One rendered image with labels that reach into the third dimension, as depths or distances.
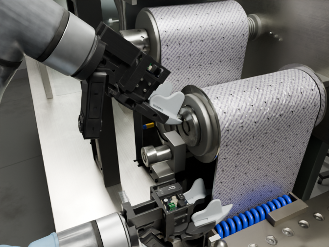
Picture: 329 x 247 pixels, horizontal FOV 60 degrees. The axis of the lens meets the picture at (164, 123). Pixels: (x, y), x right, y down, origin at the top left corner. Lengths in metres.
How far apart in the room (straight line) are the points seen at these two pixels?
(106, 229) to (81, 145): 0.64
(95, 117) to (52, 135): 0.76
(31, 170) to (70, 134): 1.39
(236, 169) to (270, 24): 0.41
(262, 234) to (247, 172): 0.13
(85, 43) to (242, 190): 0.42
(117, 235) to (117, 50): 0.29
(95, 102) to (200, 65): 0.35
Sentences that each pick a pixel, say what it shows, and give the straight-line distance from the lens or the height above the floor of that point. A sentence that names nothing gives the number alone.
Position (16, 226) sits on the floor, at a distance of 2.16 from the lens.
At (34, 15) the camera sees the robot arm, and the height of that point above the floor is 1.47.
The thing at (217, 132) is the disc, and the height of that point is 1.27.
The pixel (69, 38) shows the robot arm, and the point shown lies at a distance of 0.38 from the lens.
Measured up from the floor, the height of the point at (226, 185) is 1.13.
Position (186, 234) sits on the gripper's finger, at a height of 1.09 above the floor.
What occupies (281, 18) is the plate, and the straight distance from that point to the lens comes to 0.79.
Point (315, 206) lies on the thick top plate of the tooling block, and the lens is 0.75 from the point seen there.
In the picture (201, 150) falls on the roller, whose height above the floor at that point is 1.22.
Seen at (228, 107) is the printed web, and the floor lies 1.30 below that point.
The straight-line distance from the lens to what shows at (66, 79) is 1.46.
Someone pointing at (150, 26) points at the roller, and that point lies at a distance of 0.66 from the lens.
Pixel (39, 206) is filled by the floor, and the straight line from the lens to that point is 2.22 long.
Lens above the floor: 1.53
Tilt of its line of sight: 32 degrees down
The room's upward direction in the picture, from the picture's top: straight up
